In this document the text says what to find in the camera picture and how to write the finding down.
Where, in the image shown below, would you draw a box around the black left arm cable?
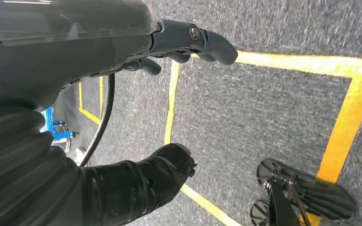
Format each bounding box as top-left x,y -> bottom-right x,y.
79,73 -> 116,168

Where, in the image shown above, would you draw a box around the yellow floor tape square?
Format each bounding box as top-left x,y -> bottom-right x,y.
164,50 -> 362,226

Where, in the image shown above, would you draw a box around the blue metal shelf rack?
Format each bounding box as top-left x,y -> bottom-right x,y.
40,106 -> 79,147

